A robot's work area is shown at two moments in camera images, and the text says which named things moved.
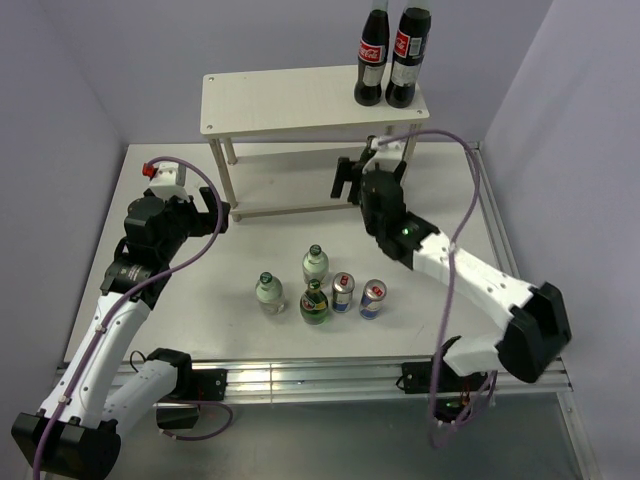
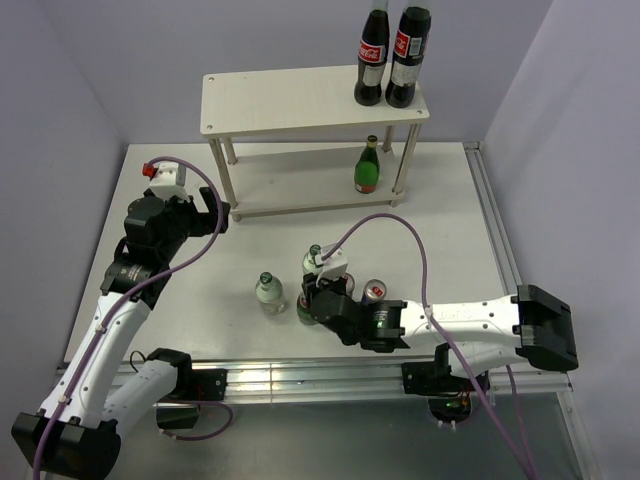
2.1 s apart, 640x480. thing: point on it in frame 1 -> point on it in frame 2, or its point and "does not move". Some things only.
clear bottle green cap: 270,294 does not move
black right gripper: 349,171 -> 309,285
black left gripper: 189,207 does not move
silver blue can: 374,291 does not move
